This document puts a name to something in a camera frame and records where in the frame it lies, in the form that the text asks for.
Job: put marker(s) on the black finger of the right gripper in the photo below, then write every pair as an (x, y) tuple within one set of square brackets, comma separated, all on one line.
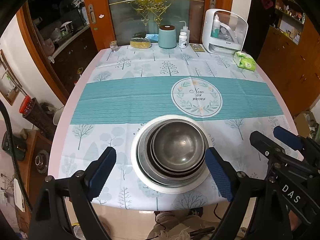
[(288, 138), (278, 160)]

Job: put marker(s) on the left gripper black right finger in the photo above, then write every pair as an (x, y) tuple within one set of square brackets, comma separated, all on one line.
[(269, 220)]

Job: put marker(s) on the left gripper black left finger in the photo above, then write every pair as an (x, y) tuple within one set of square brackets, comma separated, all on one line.
[(50, 219)]

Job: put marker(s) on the pink steel bowl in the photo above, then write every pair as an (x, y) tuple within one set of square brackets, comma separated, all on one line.
[(161, 171)]

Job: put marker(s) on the small steel bowl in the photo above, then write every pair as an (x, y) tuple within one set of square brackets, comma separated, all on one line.
[(178, 146)]

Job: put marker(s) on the large steel bowl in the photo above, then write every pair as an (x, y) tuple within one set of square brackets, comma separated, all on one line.
[(149, 170)]

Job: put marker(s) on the brown wooden cabinet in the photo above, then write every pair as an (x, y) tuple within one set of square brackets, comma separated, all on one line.
[(285, 44)]

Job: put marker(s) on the green tissue pack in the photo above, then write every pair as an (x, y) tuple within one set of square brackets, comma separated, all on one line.
[(244, 61)]

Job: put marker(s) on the gold packet on table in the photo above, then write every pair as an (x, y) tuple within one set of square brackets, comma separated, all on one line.
[(197, 47)]

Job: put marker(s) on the white bottle sterilizer appliance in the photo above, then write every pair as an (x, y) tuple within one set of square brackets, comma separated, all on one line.
[(223, 32)]

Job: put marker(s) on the white pill bottle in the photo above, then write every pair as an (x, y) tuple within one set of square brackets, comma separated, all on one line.
[(183, 40)]

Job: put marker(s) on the clear squeeze bottle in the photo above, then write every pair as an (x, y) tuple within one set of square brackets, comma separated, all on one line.
[(185, 29)]

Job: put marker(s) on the teal canister brown lid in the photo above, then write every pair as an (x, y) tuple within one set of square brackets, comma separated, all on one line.
[(167, 37)]

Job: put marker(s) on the blue cloth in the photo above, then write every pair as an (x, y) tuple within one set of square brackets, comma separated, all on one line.
[(153, 38)]

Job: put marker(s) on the small glass jar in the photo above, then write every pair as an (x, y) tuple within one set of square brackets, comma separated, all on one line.
[(114, 45)]

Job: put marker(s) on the yellow sponge container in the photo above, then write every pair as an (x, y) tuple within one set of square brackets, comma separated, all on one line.
[(140, 43)]

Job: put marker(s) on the wooden glass door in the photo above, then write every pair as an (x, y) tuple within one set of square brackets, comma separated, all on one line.
[(122, 20)]

